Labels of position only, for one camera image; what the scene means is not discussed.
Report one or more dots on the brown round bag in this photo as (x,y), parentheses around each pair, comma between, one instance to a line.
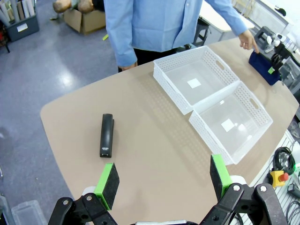
(85,5)
(61,5)

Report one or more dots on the brown cardboard box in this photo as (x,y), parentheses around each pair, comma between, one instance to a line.
(86,22)

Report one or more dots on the person in blue shirt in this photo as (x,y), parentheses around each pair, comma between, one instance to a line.
(154,23)

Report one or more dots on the white background table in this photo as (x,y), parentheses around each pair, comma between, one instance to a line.
(215,16)

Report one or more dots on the yellow emergency stop button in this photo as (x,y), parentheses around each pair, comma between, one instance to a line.
(277,178)

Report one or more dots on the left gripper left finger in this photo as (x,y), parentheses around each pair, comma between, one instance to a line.
(110,185)

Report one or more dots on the black power adapter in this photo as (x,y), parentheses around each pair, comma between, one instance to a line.
(292,188)

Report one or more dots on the bundle of paper rolls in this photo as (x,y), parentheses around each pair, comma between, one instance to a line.
(22,8)

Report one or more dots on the white perforated plastic basket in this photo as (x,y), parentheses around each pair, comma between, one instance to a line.
(211,129)
(178,77)

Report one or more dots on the black stool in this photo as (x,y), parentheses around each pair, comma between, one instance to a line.
(200,30)

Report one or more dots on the grey storage bin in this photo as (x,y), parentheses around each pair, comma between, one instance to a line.
(23,30)

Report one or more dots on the navy blue zipper pouch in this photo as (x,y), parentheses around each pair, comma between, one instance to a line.
(262,66)

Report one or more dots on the person's right forearm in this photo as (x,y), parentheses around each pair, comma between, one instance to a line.
(122,47)

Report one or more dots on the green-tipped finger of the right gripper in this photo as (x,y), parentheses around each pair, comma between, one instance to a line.
(271,70)

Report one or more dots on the clear plastic box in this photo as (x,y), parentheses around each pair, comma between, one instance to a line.
(28,213)

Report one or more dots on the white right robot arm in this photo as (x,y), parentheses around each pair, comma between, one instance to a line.
(280,38)

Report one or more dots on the person's left forearm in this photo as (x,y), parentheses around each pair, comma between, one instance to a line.
(236,21)

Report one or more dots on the person's right hand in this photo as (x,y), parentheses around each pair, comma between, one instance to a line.
(127,66)

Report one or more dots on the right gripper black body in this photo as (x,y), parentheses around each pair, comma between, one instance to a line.
(277,61)

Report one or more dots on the grey black device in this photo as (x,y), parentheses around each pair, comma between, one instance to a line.
(262,37)

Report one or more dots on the person's left hand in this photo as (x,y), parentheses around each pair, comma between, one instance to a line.
(248,39)

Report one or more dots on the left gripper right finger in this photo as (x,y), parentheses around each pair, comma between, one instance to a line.
(219,173)

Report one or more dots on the black stapler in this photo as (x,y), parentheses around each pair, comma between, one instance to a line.
(106,136)

